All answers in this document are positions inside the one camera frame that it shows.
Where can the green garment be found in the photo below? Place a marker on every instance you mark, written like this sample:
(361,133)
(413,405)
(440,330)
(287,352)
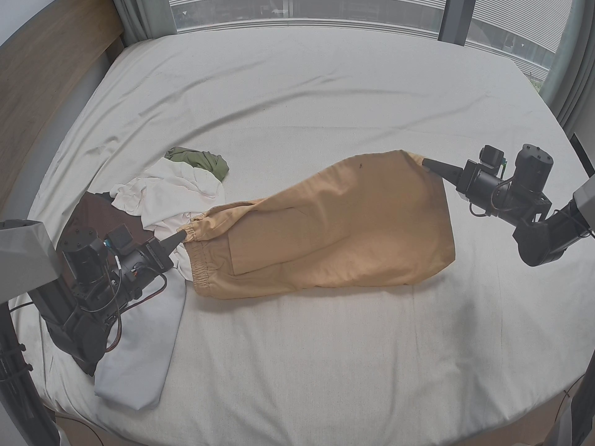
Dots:
(200,160)

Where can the brown garment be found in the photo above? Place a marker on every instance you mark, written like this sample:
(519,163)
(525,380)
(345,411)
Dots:
(100,216)

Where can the pale grey garment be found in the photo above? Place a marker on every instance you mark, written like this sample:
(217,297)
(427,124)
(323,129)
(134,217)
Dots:
(139,356)

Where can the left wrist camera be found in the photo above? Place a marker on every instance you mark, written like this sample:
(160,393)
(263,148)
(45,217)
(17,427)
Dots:
(120,239)

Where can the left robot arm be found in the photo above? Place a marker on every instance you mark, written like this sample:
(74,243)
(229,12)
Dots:
(23,258)

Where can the grey-green curtain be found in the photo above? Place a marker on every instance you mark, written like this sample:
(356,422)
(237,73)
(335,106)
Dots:
(139,7)
(576,63)

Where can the black garment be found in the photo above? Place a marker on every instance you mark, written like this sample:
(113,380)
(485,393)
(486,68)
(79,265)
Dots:
(103,198)

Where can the window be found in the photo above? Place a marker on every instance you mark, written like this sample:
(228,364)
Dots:
(460,7)

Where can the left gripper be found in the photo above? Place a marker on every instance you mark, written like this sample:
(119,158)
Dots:
(146,263)

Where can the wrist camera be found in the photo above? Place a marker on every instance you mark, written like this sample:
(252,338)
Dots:
(492,156)
(120,239)

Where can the cream white garment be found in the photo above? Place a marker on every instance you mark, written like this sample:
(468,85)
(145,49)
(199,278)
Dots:
(176,193)

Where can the tan shorts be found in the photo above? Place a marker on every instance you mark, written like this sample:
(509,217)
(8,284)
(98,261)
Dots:
(348,226)

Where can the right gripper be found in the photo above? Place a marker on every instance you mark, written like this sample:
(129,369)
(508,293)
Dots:
(483,188)

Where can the bed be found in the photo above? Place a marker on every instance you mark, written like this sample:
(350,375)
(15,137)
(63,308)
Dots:
(348,86)

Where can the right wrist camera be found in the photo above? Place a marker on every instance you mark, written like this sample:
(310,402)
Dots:
(492,156)

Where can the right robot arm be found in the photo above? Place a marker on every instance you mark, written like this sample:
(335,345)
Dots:
(539,244)

